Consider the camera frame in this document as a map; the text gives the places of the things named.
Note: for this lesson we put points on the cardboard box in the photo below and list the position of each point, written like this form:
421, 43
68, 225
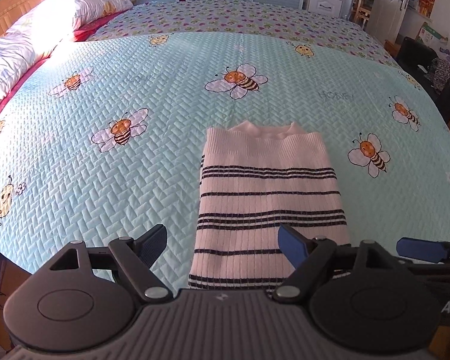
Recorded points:
431, 37

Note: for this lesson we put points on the wooden headboard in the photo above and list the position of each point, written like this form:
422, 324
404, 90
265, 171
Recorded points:
22, 3

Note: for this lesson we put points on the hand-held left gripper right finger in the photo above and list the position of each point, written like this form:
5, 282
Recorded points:
292, 245

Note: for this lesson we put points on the dark patterned backpack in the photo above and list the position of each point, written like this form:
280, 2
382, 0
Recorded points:
444, 73

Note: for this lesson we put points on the wooden chair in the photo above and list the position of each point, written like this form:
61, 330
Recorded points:
360, 7

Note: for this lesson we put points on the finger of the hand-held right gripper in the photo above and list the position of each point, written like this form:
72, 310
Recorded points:
420, 249

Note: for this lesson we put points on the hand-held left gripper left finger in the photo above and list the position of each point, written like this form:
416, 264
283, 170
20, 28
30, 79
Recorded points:
152, 245

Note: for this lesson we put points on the quilted bee print bedspread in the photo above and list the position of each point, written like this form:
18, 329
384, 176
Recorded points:
135, 157

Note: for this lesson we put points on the cream room door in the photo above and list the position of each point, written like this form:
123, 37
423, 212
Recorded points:
390, 3

